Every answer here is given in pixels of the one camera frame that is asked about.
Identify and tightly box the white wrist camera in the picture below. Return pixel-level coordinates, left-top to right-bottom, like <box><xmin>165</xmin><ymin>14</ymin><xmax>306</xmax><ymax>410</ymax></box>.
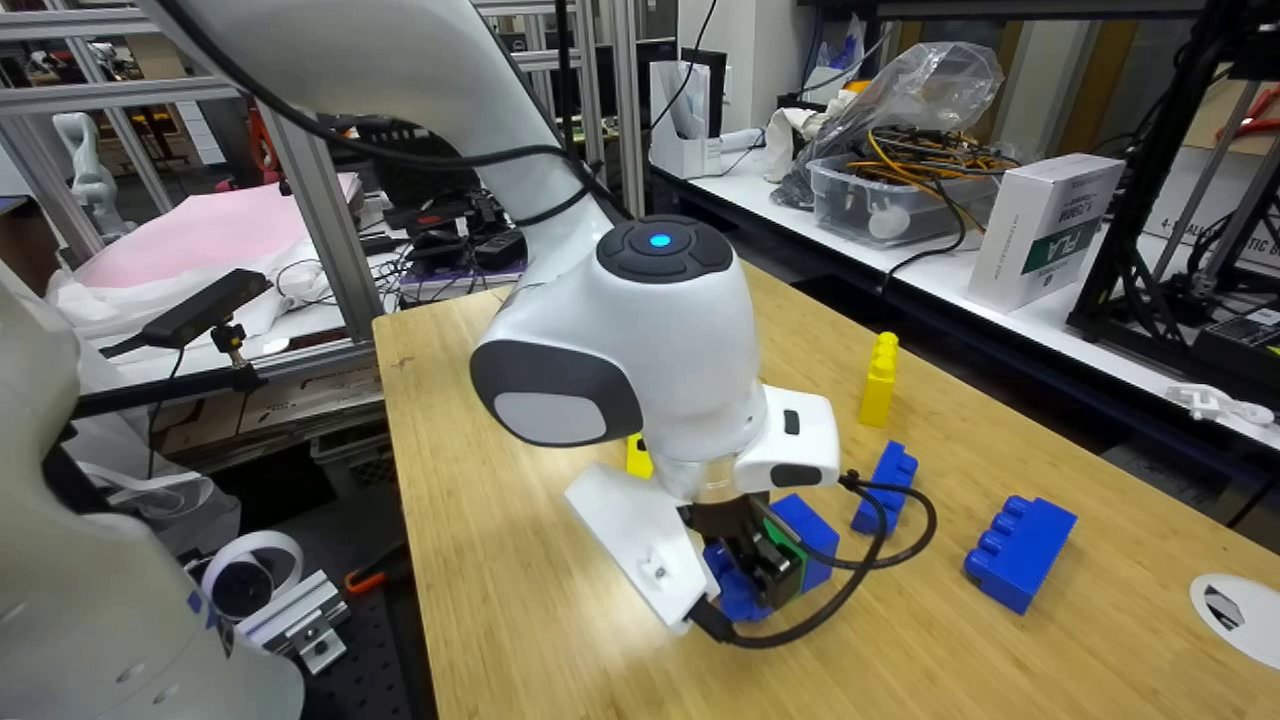
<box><xmin>560</xmin><ymin>456</ymin><xmax>723</xmax><ymax>637</ymax></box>

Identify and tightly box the white cloth bag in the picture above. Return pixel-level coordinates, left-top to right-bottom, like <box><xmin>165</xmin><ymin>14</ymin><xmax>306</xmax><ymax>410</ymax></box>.
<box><xmin>759</xmin><ymin>102</ymin><xmax>834</xmax><ymax>185</ymax></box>

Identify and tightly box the blue long building block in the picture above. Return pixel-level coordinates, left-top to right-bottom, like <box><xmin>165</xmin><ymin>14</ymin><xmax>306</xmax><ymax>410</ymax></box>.
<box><xmin>959</xmin><ymin>491</ymin><xmax>1081</xmax><ymax>621</ymax></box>

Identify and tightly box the white curved plastic part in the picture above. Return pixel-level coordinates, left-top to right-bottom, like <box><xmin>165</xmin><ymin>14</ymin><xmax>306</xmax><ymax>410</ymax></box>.
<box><xmin>47</xmin><ymin>109</ymin><xmax>126</xmax><ymax>239</ymax></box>

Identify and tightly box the aluminium frame post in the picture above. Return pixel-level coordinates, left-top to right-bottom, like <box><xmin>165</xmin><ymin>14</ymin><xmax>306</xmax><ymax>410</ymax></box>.
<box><xmin>257</xmin><ymin>112</ymin><xmax>391</xmax><ymax>349</ymax></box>

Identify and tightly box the black tablet device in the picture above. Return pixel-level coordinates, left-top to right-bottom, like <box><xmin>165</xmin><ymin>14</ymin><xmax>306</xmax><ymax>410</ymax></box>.
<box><xmin>101</xmin><ymin>265</ymin><xmax>280</xmax><ymax>361</ymax></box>

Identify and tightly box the blue narrow building block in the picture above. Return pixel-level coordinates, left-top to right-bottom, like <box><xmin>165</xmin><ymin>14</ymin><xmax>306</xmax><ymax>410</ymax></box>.
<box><xmin>847</xmin><ymin>436</ymin><xmax>924</xmax><ymax>546</ymax></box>

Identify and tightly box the black cable pile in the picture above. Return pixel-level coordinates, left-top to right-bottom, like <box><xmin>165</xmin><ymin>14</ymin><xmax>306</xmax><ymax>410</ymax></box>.
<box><xmin>391</xmin><ymin>185</ymin><xmax>531</xmax><ymax>307</ymax></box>

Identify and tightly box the black wire basket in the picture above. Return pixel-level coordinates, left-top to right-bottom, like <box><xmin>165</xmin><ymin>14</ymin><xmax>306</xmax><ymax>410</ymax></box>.
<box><xmin>334</xmin><ymin>117</ymin><xmax>483</xmax><ymax>214</ymax></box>

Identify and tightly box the clear plastic bin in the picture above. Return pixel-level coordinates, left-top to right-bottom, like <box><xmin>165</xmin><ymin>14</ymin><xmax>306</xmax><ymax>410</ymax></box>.
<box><xmin>805</xmin><ymin>156</ymin><xmax>1003</xmax><ymax>254</ymax></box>

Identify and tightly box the clear plastic bag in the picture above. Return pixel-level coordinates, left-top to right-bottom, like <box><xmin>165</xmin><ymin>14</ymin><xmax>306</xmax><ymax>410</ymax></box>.
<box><xmin>795</xmin><ymin>37</ymin><xmax>1007</xmax><ymax>203</ymax></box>

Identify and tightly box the white plastic bag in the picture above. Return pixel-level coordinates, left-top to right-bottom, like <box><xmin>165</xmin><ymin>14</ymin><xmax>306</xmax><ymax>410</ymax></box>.
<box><xmin>55</xmin><ymin>446</ymin><xmax>249</xmax><ymax>562</ymax></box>

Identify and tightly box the yellow square building block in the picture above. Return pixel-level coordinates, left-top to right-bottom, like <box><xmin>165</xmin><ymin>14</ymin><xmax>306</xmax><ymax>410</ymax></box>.
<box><xmin>854</xmin><ymin>328</ymin><xmax>902</xmax><ymax>434</ymax></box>

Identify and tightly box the white cable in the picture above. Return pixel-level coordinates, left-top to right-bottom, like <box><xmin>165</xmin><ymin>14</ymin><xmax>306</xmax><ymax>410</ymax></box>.
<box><xmin>1166</xmin><ymin>375</ymin><xmax>1280</xmax><ymax>436</ymax></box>

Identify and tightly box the white cardboard box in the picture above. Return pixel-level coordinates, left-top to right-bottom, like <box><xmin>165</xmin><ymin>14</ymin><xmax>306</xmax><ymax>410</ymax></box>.
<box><xmin>963</xmin><ymin>150</ymin><xmax>1132</xmax><ymax>317</ymax></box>

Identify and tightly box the cardboard box under shelf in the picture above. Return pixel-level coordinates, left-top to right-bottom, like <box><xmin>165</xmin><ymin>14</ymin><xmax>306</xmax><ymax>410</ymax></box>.
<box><xmin>148</xmin><ymin>366</ymin><xmax>391</xmax><ymax>474</ymax></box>

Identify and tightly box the yellow long building block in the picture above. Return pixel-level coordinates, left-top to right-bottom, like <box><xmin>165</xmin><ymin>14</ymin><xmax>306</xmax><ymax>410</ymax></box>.
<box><xmin>619</xmin><ymin>427</ymin><xmax>660</xmax><ymax>485</ymax></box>

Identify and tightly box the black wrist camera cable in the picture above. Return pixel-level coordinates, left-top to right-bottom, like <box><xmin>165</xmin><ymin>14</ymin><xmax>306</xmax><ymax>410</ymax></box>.
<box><xmin>685</xmin><ymin>468</ymin><xmax>938</xmax><ymax>652</ymax></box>

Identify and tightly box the orange cable bundle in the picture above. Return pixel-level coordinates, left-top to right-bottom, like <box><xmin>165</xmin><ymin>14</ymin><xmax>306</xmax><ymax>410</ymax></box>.
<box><xmin>838</xmin><ymin>119</ymin><xmax>1025</xmax><ymax>192</ymax></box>

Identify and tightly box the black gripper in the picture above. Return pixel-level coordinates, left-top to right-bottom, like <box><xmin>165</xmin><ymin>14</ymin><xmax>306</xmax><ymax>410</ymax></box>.
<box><xmin>674</xmin><ymin>491</ymin><xmax>810</xmax><ymax>607</ymax></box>

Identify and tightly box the pink foam sheet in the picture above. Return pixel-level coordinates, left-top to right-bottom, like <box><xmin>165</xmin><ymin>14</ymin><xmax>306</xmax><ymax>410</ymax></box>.
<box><xmin>66</xmin><ymin>179</ymin><xmax>319</xmax><ymax>302</ymax></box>

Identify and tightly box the white round clamp device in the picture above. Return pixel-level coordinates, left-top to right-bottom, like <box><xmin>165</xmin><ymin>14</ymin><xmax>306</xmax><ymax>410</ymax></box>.
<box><xmin>196</xmin><ymin>526</ymin><xmax>350</xmax><ymax>681</ymax></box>

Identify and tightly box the black printer frame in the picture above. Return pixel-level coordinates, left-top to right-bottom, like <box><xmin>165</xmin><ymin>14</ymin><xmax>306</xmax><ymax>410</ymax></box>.
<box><xmin>1058</xmin><ymin>0</ymin><xmax>1280</xmax><ymax>396</ymax></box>

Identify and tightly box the white workbench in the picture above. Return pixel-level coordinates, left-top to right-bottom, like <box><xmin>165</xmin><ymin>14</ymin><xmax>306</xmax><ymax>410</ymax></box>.
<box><xmin>685</xmin><ymin>164</ymin><xmax>1280</xmax><ymax>456</ymax></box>

